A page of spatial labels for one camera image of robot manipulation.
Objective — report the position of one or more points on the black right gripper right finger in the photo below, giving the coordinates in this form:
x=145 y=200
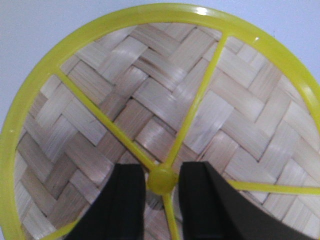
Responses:
x=213 y=210

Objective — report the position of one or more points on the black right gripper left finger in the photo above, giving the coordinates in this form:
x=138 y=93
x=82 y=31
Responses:
x=118 y=211

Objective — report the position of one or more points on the woven bamboo steamer lid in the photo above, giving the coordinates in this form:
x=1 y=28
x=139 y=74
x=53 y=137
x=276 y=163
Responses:
x=161 y=85

